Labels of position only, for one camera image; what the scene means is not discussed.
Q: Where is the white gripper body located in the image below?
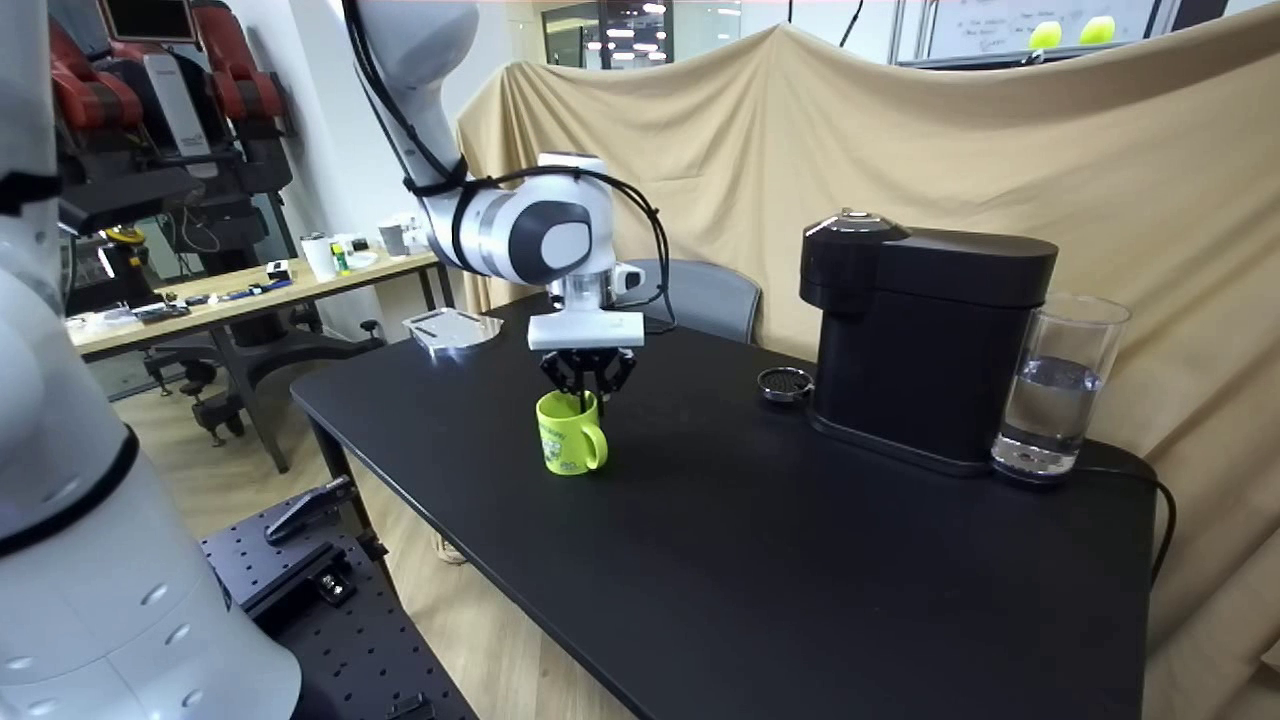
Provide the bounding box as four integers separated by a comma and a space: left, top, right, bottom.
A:
529, 272, 653, 354

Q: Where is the yellow-green ceramic mug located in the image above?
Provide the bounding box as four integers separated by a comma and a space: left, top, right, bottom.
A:
533, 384, 616, 481

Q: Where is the clear plastic tray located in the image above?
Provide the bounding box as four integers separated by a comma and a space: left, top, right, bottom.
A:
401, 304, 507, 361

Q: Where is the grey upholstered chair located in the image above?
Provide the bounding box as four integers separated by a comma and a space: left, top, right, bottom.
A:
623, 256, 766, 347

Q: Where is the black table leg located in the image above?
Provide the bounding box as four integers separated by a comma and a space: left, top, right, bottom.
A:
313, 412, 393, 565

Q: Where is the white cup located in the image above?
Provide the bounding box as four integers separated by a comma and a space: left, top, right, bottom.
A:
299, 235, 340, 284

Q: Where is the black capsule coffee machine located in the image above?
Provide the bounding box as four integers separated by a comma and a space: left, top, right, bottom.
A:
795, 206, 1062, 481

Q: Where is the wooden desk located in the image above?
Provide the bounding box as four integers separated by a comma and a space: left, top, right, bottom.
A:
63, 249, 450, 364

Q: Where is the black office chair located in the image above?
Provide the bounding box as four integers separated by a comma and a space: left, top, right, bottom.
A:
141, 307, 393, 481

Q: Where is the black perforated breadboard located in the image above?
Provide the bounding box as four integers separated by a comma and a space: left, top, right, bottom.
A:
195, 475, 478, 720

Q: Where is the beige cloth backdrop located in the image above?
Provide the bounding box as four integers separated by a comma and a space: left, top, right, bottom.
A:
454, 3, 1280, 720

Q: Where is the red black gaming chair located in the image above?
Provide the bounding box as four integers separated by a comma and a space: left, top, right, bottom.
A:
185, 0, 290, 132
42, 24, 152, 139

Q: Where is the clear glass cup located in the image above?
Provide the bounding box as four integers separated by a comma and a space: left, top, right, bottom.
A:
987, 290, 1130, 486

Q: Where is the white whiteboard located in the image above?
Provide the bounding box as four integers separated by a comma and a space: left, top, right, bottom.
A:
888, 0, 1168, 73

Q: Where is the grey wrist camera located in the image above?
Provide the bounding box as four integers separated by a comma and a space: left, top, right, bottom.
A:
603, 260, 653, 311

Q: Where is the black round ring cap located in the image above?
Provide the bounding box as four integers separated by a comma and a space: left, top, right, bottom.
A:
752, 364, 819, 412

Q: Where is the black angled bracket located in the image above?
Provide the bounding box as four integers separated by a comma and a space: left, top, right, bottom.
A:
259, 475, 358, 547

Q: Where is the dark wall monitor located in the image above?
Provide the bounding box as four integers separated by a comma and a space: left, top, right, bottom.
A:
537, 0, 679, 73

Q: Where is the small black mount block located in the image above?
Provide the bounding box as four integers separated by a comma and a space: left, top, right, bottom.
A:
313, 565, 362, 611

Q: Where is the black power cord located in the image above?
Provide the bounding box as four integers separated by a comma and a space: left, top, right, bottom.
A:
1144, 467, 1180, 589

